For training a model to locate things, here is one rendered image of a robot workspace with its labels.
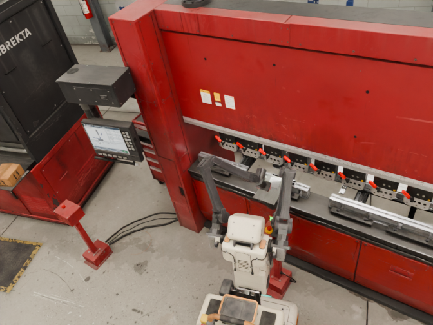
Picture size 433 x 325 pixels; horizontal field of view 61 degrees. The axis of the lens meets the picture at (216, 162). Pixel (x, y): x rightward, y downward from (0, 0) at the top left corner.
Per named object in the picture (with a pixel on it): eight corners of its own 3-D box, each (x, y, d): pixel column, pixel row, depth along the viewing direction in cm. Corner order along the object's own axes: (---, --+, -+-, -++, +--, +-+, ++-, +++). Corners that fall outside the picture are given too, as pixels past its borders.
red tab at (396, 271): (388, 272, 271) (390, 267, 266) (389, 269, 272) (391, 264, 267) (410, 280, 264) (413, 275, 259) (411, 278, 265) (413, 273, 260)
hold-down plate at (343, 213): (330, 213, 278) (330, 210, 276) (332, 208, 281) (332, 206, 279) (370, 227, 263) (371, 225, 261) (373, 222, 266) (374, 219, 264)
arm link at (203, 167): (192, 162, 237) (200, 162, 229) (208, 154, 245) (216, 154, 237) (214, 224, 247) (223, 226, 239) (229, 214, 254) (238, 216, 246)
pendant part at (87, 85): (96, 164, 325) (53, 80, 268) (111, 146, 341) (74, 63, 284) (145, 173, 307) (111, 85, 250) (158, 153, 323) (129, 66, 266)
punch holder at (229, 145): (221, 147, 305) (218, 132, 294) (226, 141, 310) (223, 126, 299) (236, 152, 298) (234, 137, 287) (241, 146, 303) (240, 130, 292)
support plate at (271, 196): (252, 197, 285) (252, 196, 284) (268, 175, 300) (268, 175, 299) (274, 205, 276) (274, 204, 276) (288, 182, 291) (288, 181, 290)
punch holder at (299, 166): (288, 167, 277) (287, 151, 265) (292, 160, 281) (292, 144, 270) (307, 173, 269) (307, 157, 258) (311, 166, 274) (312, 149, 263)
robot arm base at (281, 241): (270, 246, 225) (289, 249, 222) (272, 233, 226) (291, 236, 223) (272, 246, 234) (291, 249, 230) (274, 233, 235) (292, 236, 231)
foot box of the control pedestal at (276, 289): (260, 290, 333) (259, 284, 325) (274, 269, 347) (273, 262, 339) (280, 301, 323) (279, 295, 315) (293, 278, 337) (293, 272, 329)
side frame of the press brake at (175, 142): (180, 226, 401) (107, 17, 246) (220, 175, 449) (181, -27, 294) (198, 234, 390) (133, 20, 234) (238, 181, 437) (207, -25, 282)
